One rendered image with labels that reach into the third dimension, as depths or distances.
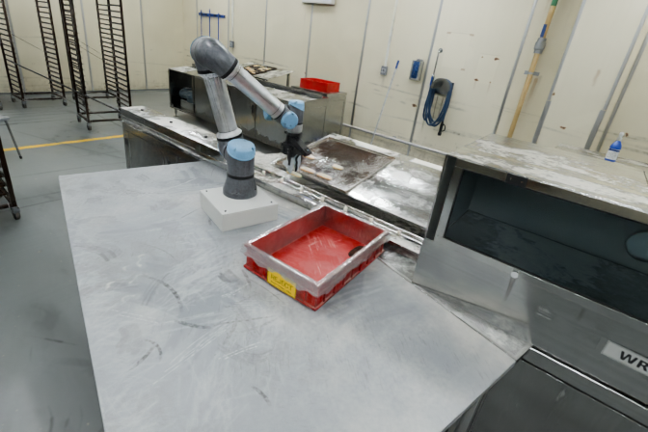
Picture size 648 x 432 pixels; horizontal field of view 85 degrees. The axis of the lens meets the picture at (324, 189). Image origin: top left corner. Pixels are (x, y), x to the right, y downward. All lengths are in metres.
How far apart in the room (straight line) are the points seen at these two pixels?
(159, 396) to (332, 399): 0.38
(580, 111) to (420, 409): 4.07
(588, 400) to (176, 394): 1.10
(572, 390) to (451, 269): 0.45
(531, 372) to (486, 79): 4.19
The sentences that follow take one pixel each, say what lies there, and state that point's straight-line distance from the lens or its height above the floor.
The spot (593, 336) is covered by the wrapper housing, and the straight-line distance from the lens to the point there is 1.24.
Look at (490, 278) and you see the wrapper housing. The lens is 1.22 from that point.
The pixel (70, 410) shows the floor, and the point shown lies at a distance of 2.07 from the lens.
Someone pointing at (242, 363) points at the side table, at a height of 0.82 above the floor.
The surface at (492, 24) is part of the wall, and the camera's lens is 5.17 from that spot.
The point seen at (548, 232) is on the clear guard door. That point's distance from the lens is 1.13.
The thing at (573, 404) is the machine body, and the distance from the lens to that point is 1.39.
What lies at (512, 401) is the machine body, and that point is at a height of 0.59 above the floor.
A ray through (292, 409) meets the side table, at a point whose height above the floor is 0.82.
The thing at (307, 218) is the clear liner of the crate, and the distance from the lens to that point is 1.43.
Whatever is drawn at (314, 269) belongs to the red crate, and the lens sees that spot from 1.28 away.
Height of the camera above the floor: 1.58
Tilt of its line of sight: 23 degrees down
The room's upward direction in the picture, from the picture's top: 7 degrees clockwise
